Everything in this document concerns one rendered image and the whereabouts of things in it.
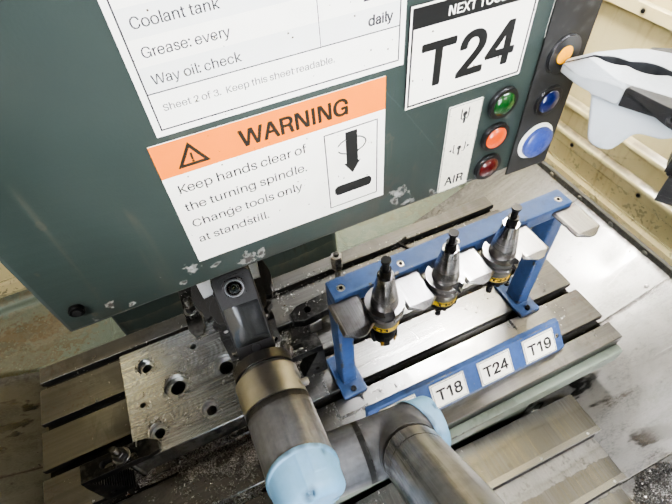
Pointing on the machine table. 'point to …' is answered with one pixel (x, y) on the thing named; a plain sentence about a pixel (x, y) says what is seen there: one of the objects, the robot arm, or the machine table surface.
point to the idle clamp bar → (309, 315)
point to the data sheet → (247, 51)
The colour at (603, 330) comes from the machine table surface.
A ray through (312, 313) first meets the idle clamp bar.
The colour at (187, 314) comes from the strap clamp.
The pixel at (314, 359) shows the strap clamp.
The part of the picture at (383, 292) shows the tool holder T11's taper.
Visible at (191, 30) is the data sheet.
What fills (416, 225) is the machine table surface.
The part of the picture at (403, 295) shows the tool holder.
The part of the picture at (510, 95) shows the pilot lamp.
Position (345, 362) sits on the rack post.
